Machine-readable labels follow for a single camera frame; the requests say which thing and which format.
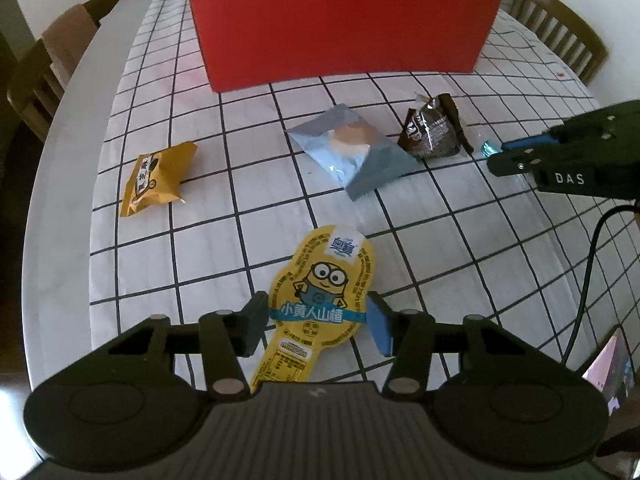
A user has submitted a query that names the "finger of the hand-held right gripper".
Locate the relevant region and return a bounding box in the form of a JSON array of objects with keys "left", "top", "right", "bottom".
[
  {"left": 487, "top": 151, "right": 551, "bottom": 177},
  {"left": 501, "top": 100, "right": 640, "bottom": 155}
]

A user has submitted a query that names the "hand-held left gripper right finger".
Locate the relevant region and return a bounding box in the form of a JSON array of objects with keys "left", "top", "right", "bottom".
[{"left": 367, "top": 290, "right": 538, "bottom": 396}]

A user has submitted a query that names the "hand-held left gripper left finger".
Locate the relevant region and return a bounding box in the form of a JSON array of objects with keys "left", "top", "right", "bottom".
[{"left": 102, "top": 290, "right": 271, "bottom": 403}]

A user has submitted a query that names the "yellow cartoon snack packet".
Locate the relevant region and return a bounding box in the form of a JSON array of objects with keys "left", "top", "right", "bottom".
[{"left": 248, "top": 225, "right": 378, "bottom": 395}]

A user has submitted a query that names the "red cardboard box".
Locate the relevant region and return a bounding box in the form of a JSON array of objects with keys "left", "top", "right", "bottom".
[{"left": 189, "top": 0, "right": 502, "bottom": 93}]

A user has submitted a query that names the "dark brown triangular snack packet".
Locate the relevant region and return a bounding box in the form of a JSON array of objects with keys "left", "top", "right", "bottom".
[{"left": 397, "top": 92, "right": 475, "bottom": 161}]

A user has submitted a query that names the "black checked white tablecloth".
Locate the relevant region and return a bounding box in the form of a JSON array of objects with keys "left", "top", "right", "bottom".
[{"left": 90, "top": 0, "right": 640, "bottom": 376}]

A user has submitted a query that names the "wooden slatted chair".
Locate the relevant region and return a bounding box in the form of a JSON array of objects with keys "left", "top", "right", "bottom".
[{"left": 510, "top": 0, "right": 608, "bottom": 86}]

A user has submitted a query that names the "light blue snack packet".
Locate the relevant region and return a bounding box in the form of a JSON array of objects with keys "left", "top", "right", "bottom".
[{"left": 286, "top": 104, "right": 421, "bottom": 202}]

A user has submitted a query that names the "small yellow snack packet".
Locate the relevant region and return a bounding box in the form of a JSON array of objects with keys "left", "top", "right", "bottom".
[{"left": 120, "top": 141, "right": 197, "bottom": 218}]

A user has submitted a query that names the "lit device screen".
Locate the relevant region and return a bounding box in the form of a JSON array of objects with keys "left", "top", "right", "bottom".
[{"left": 582, "top": 327, "right": 636, "bottom": 411}]

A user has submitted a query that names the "wooden chair with cloth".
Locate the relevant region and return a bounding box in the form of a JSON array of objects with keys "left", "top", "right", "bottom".
[{"left": 6, "top": 0, "right": 123, "bottom": 131}]

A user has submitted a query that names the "pink cloth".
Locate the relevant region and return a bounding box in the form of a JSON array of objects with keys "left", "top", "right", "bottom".
[{"left": 42, "top": 4, "right": 101, "bottom": 86}]

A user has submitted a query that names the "black cable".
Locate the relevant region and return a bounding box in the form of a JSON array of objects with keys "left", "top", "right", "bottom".
[{"left": 562, "top": 205, "right": 640, "bottom": 368}]

